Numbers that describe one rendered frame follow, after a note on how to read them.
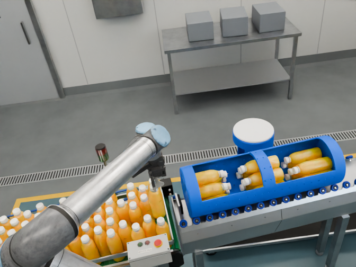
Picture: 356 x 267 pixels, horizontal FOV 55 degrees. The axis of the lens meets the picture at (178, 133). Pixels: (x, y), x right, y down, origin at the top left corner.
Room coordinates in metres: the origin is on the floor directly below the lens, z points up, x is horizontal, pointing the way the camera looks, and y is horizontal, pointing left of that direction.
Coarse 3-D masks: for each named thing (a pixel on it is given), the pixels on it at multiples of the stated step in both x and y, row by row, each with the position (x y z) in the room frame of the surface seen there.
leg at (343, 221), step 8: (344, 216) 1.36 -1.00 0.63; (336, 224) 1.38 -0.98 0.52; (344, 224) 1.34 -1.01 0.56; (336, 232) 1.36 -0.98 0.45; (344, 232) 1.35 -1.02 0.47; (336, 240) 1.34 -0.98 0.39; (336, 248) 1.34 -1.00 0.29; (328, 256) 1.37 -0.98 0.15; (336, 256) 1.35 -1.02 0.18; (328, 264) 1.35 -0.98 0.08
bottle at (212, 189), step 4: (204, 184) 1.29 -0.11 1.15; (208, 184) 1.29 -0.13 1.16; (212, 184) 1.28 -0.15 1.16; (216, 184) 1.28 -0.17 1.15; (220, 184) 1.29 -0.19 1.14; (200, 188) 1.27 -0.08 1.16; (204, 188) 1.27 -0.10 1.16; (208, 188) 1.26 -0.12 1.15; (212, 188) 1.26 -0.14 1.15; (216, 188) 1.26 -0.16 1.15; (220, 188) 1.27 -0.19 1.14; (224, 188) 1.27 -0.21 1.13; (200, 192) 1.25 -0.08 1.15; (204, 192) 1.25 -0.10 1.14; (208, 192) 1.25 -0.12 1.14; (212, 192) 1.25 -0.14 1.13; (216, 192) 1.25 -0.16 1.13; (220, 192) 1.26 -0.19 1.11; (204, 196) 1.24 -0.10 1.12; (208, 196) 1.24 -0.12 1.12; (212, 196) 1.25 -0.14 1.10
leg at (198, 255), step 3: (195, 252) 1.24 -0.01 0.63; (198, 252) 1.24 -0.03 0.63; (201, 252) 1.23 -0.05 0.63; (195, 255) 1.22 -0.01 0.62; (198, 255) 1.22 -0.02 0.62; (201, 255) 1.22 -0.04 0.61; (195, 258) 1.23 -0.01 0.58; (198, 258) 1.22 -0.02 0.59; (201, 258) 1.22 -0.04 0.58; (195, 261) 1.25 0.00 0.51; (198, 261) 1.22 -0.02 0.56; (201, 261) 1.22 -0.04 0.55; (198, 264) 1.22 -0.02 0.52; (201, 264) 1.22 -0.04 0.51
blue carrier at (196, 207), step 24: (288, 144) 1.47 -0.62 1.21; (312, 144) 1.55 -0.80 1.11; (336, 144) 1.39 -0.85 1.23; (192, 168) 1.35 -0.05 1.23; (216, 168) 1.47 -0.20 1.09; (264, 168) 1.30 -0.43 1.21; (288, 168) 1.49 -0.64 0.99; (336, 168) 1.28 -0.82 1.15; (192, 192) 1.21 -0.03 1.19; (240, 192) 1.22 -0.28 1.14; (264, 192) 1.22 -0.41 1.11; (288, 192) 1.24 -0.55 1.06; (192, 216) 1.18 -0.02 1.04
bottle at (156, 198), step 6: (150, 192) 1.19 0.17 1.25; (156, 192) 1.19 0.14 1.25; (150, 198) 1.18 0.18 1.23; (156, 198) 1.17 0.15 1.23; (162, 198) 1.19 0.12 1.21; (150, 204) 1.18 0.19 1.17; (156, 204) 1.17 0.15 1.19; (162, 204) 1.18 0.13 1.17; (156, 210) 1.17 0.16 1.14; (162, 210) 1.17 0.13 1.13; (156, 216) 1.17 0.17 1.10; (162, 216) 1.17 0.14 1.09
